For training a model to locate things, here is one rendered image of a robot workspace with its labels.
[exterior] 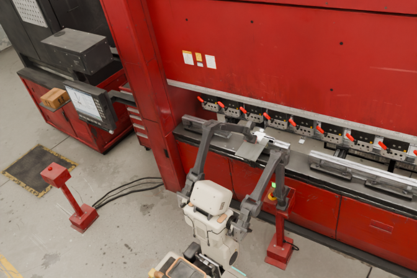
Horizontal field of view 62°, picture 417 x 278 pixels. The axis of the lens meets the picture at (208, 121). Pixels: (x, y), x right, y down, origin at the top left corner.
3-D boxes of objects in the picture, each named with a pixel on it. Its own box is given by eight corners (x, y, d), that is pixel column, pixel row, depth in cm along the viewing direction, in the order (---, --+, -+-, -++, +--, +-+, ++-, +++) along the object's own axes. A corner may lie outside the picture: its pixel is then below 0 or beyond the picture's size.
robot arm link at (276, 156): (270, 143, 217) (285, 148, 211) (275, 151, 228) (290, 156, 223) (238, 208, 207) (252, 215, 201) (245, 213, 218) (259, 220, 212)
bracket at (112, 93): (96, 109, 329) (94, 103, 325) (113, 95, 344) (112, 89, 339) (127, 119, 310) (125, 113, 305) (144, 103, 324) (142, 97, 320)
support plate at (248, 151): (234, 155, 277) (234, 154, 277) (249, 134, 293) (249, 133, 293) (255, 162, 269) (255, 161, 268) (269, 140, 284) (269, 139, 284)
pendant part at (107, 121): (78, 116, 306) (61, 82, 283) (89, 109, 313) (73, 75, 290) (112, 131, 283) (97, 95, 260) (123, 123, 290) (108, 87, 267)
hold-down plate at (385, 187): (364, 186, 251) (365, 183, 249) (366, 180, 254) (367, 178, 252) (411, 201, 236) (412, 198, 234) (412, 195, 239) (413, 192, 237)
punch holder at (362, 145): (348, 147, 242) (350, 129, 231) (351, 139, 247) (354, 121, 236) (371, 152, 234) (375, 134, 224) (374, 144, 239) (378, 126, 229)
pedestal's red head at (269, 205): (263, 210, 273) (262, 196, 262) (271, 195, 283) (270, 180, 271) (288, 219, 264) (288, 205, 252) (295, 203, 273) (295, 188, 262)
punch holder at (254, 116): (245, 119, 280) (243, 103, 270) (249, 113, 285) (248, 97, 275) (262, 124, 273) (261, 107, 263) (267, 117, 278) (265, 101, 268)
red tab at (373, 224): (368, 226, 261) (370, 221, 257) (369, 224, 263) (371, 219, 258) (391, 234, 254) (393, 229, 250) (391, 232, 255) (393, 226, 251)
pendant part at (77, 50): (80, 125, 320) (39, 41, 267) (100, 109, 334) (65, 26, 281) (118, 141, 294) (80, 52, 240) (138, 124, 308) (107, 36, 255)
